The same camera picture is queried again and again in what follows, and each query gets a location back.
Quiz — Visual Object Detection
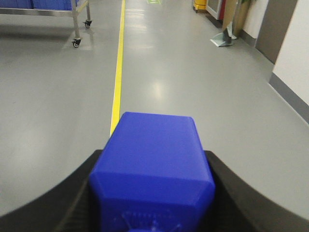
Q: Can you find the blue plastic bottle-shaped block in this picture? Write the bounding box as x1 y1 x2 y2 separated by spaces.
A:
89 112 215 232

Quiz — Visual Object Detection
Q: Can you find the steel wheeled table frame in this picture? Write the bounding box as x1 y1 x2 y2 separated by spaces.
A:
0 0 92 48

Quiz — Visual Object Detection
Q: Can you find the yellow mop bucket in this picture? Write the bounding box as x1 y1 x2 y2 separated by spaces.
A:
192 0 208 13

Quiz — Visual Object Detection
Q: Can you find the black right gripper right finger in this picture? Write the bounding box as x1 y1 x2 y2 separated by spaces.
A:
204 150 309 232

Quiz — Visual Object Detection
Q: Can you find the grey dustpan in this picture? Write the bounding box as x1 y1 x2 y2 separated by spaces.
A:
210 21 237 47

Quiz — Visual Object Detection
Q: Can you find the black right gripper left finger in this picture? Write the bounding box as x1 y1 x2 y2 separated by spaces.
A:
0 150 102 232

